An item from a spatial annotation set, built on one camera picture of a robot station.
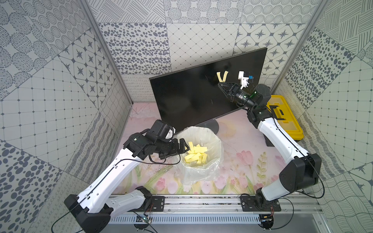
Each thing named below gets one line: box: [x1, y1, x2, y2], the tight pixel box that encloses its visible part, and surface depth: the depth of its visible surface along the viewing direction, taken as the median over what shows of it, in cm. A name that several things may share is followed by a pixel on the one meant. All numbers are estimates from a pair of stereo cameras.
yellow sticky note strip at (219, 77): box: [216, 71, 225, 83], surface depth 69 cm
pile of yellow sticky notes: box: [184, 141, 208, 165], surface depth 75 cm
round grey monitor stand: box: [195, 119, 220, 135], surface depth 108 cm
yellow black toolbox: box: [266, 94, 305, 141], surface depth 92 cm
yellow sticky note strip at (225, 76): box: [222, 70, 229, 83], surface depth 71 cm
